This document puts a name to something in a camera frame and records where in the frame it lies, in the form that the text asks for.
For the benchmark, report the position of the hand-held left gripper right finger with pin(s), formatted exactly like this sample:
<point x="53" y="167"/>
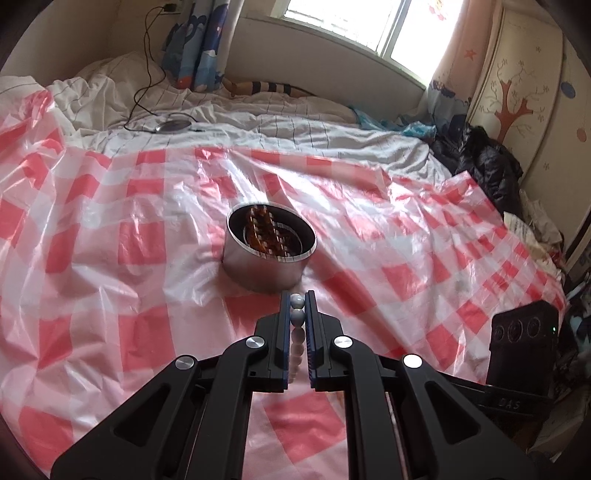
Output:
<point x="310" y="332"/>

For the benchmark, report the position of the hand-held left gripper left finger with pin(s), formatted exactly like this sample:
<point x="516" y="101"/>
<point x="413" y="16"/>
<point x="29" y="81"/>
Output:
<point x="285" y="332"/>

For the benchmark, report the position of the round steel bowl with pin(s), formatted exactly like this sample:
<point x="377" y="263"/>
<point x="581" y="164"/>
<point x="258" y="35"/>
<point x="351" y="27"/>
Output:
<point x="263" y="272"/>

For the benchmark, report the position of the crumpled white paper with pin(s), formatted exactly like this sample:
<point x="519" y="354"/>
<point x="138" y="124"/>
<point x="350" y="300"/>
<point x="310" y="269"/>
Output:
<point x="535" y="221"/>

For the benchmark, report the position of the black jacket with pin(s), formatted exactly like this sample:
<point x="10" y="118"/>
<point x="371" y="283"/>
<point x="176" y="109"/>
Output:
<point x="485" y="161"/>

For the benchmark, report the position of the pink checkered plastic sheet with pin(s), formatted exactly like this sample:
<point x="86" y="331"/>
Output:
<point x="115" y="207"/>

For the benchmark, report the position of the blue plastic bag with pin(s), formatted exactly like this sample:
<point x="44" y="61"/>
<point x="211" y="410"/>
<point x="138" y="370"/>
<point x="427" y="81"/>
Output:
<point x="415" y="129"/>

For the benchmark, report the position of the grey oval device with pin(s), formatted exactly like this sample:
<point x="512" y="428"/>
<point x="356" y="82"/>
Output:
<point x="174" y="126"/>

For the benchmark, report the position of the wardrobe with tree decoration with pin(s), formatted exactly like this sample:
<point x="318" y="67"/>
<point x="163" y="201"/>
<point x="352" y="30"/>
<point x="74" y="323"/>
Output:
<point x="531" y="92"/>

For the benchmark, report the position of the striped pillow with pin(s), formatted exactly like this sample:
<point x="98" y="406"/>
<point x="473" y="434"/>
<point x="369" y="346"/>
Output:
<point x="277" y="87"/>

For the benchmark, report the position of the pink star curtain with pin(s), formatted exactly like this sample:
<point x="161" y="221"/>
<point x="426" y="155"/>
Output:
<point x="457" y="60"/>

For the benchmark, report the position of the blue cartoon curtain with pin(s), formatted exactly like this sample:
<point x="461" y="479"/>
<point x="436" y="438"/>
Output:
<point x="203" y="46"/>

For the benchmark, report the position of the window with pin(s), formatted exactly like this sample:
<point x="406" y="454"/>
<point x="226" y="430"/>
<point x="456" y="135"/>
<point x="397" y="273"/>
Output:
<point x="346" y="23"/>

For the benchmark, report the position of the black charger plug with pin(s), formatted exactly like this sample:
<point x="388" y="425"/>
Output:
<point x="171" y="8"/>

